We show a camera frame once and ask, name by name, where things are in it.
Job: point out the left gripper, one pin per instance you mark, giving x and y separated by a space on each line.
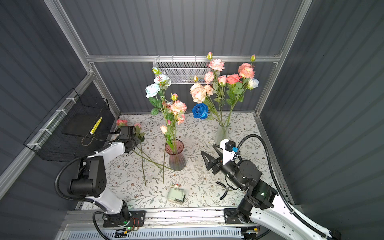
136 140

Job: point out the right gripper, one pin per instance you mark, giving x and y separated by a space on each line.
209 165

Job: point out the clear frosted glass vase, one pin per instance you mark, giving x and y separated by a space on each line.
222 132

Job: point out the dark red glass vase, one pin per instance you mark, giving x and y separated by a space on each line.
177 160

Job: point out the pink tulip bud stem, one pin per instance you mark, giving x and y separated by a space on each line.
168 133

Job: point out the small pink rose spray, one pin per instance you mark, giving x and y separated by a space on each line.
175 114

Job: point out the mint white peony spray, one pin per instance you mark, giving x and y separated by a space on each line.
156 93

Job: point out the cream rose stem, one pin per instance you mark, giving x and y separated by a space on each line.
198 93

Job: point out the cream white flower spray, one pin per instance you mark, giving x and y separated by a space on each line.
209 94

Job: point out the coral red rose stem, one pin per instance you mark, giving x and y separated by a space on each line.
233 93

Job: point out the pink rose stem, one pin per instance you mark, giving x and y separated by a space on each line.
222 80

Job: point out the orange pink peony spray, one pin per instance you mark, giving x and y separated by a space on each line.
247 72

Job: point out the white blue rose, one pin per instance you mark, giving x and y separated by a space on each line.
252 84

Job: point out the pink peony flower spray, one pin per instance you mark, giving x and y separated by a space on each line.
216 65

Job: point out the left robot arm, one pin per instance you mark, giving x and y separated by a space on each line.
92 180

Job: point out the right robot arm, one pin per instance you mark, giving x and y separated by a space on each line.
262 204

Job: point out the flower bunch on table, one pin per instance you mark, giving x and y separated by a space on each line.
141 136

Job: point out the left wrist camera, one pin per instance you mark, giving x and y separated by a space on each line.
127 132

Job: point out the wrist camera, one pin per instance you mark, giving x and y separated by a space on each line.
127 132
230 151

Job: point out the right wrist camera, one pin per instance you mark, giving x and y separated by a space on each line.
230 151

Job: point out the black wire wall basket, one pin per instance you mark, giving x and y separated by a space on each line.
65 135

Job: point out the white wire wall basket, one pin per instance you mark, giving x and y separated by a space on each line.
182 72

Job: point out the aluminium front rail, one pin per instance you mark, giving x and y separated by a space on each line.
168 217

